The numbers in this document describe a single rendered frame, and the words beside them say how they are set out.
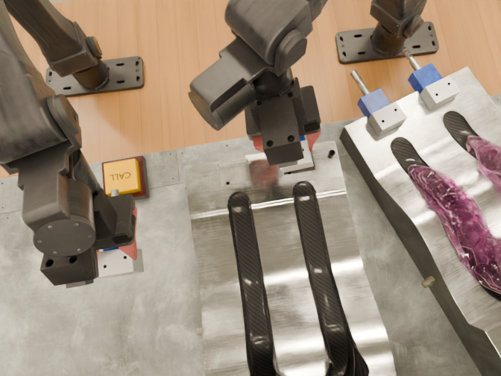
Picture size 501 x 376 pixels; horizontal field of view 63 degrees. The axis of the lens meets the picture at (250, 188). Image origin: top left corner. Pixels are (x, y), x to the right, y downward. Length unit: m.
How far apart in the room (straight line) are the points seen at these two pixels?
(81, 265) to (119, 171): 0.35
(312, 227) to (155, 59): 0.48
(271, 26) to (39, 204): 0.28
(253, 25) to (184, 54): 0.48
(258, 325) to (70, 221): 0.33
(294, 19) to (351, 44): 0.48
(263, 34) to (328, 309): 0.40
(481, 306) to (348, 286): 0.21
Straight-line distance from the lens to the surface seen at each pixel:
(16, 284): 0.88
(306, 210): 0.68
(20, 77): 0.46
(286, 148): 0.48
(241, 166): 0.72
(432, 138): 0.80
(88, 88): 0.91
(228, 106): 0.48
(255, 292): 0.66
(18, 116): 0.45
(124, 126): 0.87
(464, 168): 0.77
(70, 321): 0.83
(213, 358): 0.63
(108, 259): 0.64
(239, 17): 0.45
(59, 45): 0.76
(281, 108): 0.51
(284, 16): 0.43
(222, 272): 0.67
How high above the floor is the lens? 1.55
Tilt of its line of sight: 75 degrees down
